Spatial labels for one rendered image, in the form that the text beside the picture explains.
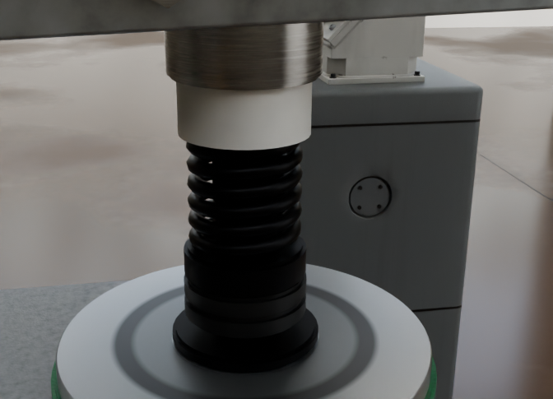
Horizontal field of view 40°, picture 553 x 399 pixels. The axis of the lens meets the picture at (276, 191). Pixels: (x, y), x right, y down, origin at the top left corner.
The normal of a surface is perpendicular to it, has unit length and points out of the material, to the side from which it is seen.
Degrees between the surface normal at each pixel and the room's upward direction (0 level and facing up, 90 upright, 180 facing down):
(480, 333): 0
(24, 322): 0
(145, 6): 90
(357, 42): 90
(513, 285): 0
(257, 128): 90
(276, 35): 90
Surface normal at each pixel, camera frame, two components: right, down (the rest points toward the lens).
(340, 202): 0.18, 0.33
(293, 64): 0.56, 0.28
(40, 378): 0.01, -0.95
